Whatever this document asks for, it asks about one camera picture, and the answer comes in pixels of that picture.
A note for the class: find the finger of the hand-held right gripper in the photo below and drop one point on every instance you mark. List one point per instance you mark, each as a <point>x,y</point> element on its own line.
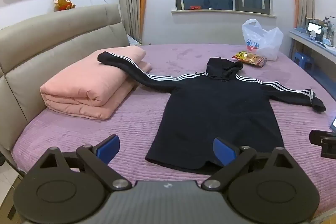
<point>319,138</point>

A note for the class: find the orange plush toy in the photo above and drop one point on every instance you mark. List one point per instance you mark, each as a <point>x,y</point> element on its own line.
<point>63,3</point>

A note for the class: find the yellow red snack packet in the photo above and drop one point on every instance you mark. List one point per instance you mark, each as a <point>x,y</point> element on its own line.
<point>249,58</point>

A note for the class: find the small red box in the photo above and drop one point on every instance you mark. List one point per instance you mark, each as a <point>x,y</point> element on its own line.
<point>195,7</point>

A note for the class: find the white plastic bag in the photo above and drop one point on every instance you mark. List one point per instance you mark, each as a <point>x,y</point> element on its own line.
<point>267,43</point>

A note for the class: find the black striped hoodie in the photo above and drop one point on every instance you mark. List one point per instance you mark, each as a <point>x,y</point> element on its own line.
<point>218,108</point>

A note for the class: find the blue plastic stool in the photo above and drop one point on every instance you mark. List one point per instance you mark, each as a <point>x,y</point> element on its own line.
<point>303,59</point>

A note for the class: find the white nightstand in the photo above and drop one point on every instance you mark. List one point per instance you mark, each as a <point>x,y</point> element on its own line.
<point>134,40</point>

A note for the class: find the folded pink blanket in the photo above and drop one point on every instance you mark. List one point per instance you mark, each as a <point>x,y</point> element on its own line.
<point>89,87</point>

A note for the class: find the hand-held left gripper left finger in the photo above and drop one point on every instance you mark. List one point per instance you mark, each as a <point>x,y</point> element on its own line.
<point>109,148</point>

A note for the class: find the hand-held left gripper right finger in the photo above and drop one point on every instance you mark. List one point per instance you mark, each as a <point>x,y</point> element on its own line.
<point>223,151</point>

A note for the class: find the small screen device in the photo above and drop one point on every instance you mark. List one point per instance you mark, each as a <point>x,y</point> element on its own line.
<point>314,29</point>

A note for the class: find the light blue desk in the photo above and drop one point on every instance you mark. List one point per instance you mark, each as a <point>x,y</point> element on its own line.
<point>315,44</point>

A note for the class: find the beige padded headboard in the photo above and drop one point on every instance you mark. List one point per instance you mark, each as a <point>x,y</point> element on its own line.
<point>39,43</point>

